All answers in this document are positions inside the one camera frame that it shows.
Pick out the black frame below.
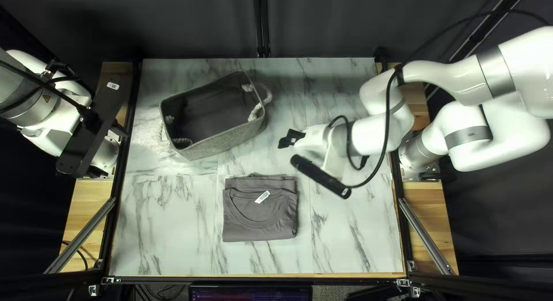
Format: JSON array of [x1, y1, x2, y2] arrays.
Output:
[[43, 0, 553, 299]]

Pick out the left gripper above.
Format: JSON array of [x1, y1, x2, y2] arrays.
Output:
[[19, 113, 85, 158]]

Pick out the grey sweatshirt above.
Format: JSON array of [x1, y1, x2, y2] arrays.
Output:
[[221, 173, 300, 243]]

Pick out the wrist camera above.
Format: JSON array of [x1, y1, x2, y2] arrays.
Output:
[[290, 154, 352, 200], [55, 77, 127, 177]]

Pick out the grey fabric basket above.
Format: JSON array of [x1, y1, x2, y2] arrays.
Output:
[[158, 69, 274, 162]]

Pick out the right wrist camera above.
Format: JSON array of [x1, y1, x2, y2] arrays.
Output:
[[290, 154, 352, 200]]

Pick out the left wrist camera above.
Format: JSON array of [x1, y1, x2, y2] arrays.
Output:
[[55, 77, 127, 177]]

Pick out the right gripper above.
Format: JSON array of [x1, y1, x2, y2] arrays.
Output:
[[278, 123, 353, 181]]

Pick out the black cable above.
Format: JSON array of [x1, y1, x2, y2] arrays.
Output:
[[0, 59, 89, 113], [62, 240, 89, 272], [326, 65, 404, 189]]

